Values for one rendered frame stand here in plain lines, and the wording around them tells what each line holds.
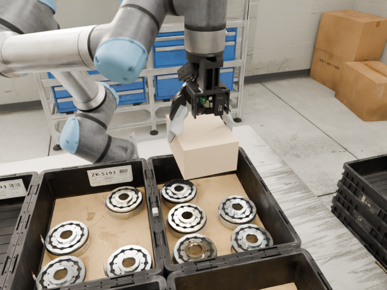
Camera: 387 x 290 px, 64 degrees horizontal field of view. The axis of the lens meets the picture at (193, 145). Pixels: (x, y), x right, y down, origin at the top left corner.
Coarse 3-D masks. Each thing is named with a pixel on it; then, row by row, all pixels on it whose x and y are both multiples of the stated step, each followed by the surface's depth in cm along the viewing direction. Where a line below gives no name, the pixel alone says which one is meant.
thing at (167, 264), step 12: (156, 156) 94; (168, 156) 94; (252, 168) 89; (156, 192) 80; (264, 192) 81; (156, 204) 76; (276, 204) 76; (156, 216) 73; (288, 228) 70; (300, 240) 67; (168, 252) 65; (240, 252) 65; (252, 252) 65; (264, 252) 65; (168, 264) 62; (180, 264) 62; (192, 264) 62; (204, 264) 62
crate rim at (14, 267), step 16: (128, 160) 92; (144, 160) 92; (144, 176) 86; (32, 208) 75; (16, 256) 64; (160, 256) 64; (16, 272) 61; (144, 272) 61; (160, 272) 61; (48, 288) 58; (64, 288) 58; (80, 288) 58
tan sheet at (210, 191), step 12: (192, 180) 100; (204, 180) 100; (216, 180) 100; (228, 180) 100; (204, 192) 95; (216, 192) 95; (228, 192) 95; (240, 192) 95; (204, 204) 90; (216, 204) 90; (216, 216) 87; (216, 228) 83; (228, 228) 83; (264, 228) 83; (168, 240) 80; (216, 240) 80; (228, 240) 80; (228, 252) 77
